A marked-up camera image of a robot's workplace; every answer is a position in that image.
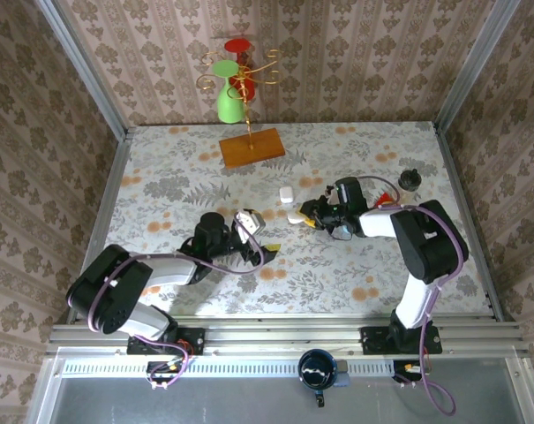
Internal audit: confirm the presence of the aluminium frame post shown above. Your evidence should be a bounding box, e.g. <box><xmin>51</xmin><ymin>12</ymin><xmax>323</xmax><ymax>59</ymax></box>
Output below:
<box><xmin>34</xmin><ymin>0</ymin><xmax>131</xmax><ymax>141</ymax></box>
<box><xmin>433</xmin><ymin>0</ymin><xmax>517</xmax><ymax>133</ymax></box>

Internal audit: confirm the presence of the small dark jar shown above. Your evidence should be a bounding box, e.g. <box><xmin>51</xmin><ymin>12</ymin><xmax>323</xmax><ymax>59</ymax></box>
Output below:
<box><xmin>397</xmin><ymin>169</ymin><xmax>423</xmax><ymax>193</ymax></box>

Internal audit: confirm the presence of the slotted metal cable tray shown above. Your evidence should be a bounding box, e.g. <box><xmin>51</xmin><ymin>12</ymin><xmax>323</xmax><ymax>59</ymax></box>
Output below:
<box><xmin>61</xmin><ymin>360</ymin><xmax>402</xmax><ymax>379</ymax></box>

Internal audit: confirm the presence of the small grey box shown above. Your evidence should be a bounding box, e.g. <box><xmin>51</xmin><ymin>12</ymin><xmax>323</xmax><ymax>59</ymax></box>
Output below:
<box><xmin>335</xmin><ymin>360</ymin><xmax>351</xmax><ymax>389</ymax></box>

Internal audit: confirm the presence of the aluminium table side rail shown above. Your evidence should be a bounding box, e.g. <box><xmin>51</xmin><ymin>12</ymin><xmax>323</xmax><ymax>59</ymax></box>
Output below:
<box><xmin>26</xmin><ymin>127</ymin><xmax>135</xmax><ymax>424</ymax></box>
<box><xmin>432</xmin><ymin>121</ymin><xmax>517</xmax><ymax>323</ymax></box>

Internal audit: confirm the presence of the green plastic wine glass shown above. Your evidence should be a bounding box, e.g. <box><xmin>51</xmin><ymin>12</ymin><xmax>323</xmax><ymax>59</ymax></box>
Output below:
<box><xmin>210</xmin><ymin>59</ymin><xmax>244</xmax><ymax>125</ymax></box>

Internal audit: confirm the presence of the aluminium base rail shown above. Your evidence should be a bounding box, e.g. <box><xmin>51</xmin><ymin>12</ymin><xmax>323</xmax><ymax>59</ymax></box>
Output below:
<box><xmin>45</xmin><ymin>314</ymin><xmax>530</xmax><ymax>359</ymax></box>

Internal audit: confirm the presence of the wooden stand with wire tree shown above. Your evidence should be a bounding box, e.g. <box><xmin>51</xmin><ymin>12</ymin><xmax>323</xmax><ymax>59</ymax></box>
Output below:
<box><xmin>195</xmin><ymin>48</ymin><xmax>288</xmax><ymax>170</ymax></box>

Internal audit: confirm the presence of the grey metal sheet panel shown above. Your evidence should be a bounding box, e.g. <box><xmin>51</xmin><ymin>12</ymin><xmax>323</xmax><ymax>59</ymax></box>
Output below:
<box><xmin>27</xmin><ymin>375</ymin><xmax>532</xmax><ymax>424</ymax></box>

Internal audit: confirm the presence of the dark blue mug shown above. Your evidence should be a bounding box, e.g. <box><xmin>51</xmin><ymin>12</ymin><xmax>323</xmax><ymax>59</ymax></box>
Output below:
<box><xmin>297</xmin><ymin>348</ymin><xmax>338</xmax><ymax>408</ymax></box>

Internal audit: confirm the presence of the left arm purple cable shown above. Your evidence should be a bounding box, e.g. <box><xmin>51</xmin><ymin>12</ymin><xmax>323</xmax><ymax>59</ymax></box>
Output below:
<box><xmin>87</xmin><ymin>211</ymin><xmax>267</xmax><ymax>367</ymax></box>

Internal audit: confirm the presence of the red plastic wine glass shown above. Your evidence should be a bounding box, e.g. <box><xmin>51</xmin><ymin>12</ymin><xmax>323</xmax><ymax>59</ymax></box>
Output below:
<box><xmin>224</xmin><ymin>37</ymin><xmax>257</xmax><ymax>102</ymax></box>

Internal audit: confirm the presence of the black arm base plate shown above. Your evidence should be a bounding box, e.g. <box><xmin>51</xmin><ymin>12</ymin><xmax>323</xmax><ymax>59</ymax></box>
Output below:
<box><xmin>127</xmin><ymin>327</ymin><xmax>206</xmax><ymax>357</ymax></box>
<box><xmin>361</xmin><ymin>325</ymin><xmax>443</xmax><ymax>357</ymax></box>

